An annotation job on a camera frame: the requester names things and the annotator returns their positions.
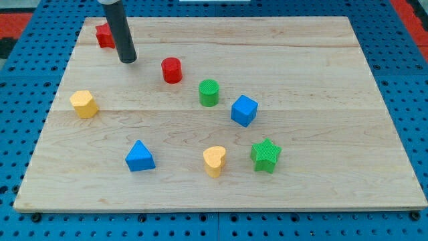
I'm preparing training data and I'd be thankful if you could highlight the blue cube block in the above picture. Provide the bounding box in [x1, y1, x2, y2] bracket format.
[231, 95, 258, 127]

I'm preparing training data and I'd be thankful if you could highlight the blue triangle block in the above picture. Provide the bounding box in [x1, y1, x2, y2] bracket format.
[125, 140, 156, 171]

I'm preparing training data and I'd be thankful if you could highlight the green star block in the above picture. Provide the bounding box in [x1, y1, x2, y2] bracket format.
[250, 138, 282, 173]

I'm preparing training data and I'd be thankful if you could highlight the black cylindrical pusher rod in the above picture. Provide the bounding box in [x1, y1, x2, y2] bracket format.
[98, 0, 137, 64]

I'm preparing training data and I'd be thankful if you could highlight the yellow hexagon block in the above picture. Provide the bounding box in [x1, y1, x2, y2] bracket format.
[70, 90, 98, 118]

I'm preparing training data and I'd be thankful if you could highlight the yellow heart block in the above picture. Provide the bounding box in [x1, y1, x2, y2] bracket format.
[203, 146, 226, 178]

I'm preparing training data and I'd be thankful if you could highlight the light wooden board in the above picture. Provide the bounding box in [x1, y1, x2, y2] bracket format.
[13, 17, 427, 214]

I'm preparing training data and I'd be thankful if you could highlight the red cylinder block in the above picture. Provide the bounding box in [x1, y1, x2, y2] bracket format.
[161, 57, 183, 84]

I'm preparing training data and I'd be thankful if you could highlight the red star block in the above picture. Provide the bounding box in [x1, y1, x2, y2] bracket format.
[96, 23, 115, 49]

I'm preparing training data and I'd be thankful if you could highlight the green cylinder block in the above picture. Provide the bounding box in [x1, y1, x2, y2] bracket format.
[199, 79, 219, 107]

